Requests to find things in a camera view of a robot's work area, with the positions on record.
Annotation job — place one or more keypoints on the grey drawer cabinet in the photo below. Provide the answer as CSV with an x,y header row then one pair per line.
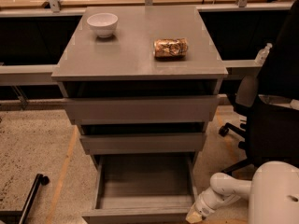
x,y
124,66

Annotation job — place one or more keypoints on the black office chair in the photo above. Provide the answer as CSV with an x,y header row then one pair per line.
x,y
271,132

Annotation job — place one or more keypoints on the white ceramic bowl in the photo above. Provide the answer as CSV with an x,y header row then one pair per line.
x,y
103,24

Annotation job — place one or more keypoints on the grey bottom drawer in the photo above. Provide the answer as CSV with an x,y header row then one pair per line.
x,y
142,188

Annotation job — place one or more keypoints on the black metal stand leg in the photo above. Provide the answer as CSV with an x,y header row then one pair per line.
x,y
19,217

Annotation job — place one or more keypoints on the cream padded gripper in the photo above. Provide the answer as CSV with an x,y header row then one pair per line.
x,y
204,204

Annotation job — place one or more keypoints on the grey drawer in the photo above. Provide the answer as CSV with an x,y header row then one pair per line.
x,y
143,143
142,109
142,188

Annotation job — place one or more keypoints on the grey top drawer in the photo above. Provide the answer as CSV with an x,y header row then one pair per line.
x,y
142,109

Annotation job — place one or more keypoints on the grey middle drawer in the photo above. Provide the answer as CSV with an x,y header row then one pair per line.
x,y
143,143

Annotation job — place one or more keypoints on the clear plastic bottle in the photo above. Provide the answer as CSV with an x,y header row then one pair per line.
x,y
262,54

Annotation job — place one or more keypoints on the long grey desk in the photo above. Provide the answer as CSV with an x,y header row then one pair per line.
x,y
39,74

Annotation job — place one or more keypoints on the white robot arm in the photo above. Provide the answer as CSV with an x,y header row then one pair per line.
x,y
273,195

